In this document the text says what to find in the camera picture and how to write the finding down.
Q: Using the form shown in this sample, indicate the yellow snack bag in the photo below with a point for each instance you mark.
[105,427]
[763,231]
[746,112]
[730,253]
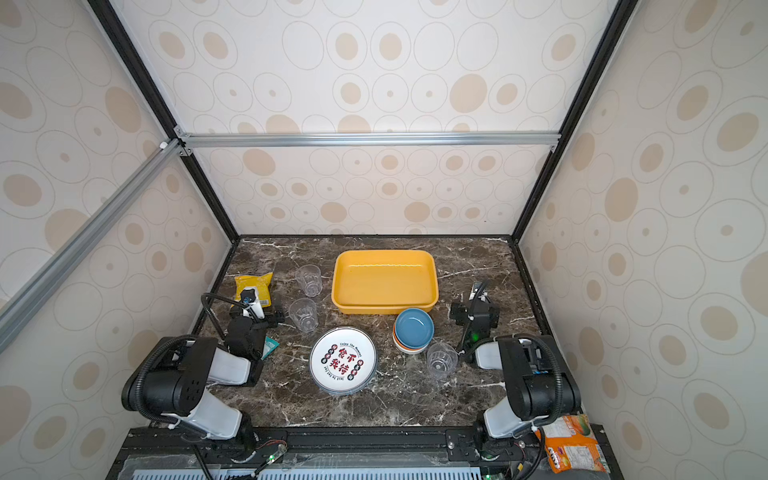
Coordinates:
[250,287]

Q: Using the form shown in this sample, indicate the yellow plastic bin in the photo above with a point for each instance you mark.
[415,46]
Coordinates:
[384,282]

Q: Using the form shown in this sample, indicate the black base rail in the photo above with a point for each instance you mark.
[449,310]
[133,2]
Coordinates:
[453,452]

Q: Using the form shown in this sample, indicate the white plate red characters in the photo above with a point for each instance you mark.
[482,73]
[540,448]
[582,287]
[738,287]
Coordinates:
[343,361]

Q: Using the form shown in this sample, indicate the blue bowl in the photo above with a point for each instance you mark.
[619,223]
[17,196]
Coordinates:
[414,327]

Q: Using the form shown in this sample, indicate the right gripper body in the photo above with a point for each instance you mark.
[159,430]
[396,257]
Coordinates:
[474,306]

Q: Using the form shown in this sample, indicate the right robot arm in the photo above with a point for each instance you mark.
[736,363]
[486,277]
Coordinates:
[539,387]

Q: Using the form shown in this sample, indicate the clear cup near bin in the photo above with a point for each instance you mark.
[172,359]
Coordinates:
[309,278]

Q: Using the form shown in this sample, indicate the horizontal aluminium rail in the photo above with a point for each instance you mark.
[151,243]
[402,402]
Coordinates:
[357,140]

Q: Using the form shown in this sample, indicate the clear cup left front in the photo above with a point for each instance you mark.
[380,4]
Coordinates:
[303,314]

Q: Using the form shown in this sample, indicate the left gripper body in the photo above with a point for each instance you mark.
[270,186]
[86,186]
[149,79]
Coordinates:
[264,318]

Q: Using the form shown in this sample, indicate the orange white bowl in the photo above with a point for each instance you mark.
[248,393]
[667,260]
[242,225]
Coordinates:
[407,350]

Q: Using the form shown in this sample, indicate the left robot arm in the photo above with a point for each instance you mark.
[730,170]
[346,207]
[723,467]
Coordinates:
[171,385]

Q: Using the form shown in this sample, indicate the orange snack packet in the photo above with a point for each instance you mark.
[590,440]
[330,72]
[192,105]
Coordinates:
[570,444]

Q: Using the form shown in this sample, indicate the diagonal aluminium rail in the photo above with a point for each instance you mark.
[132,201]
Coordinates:
[34,294]

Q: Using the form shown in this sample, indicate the clear cup right front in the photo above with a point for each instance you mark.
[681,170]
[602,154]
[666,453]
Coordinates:
[442,360]

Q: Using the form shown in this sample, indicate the teal packet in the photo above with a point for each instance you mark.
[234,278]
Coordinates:
[269,346]

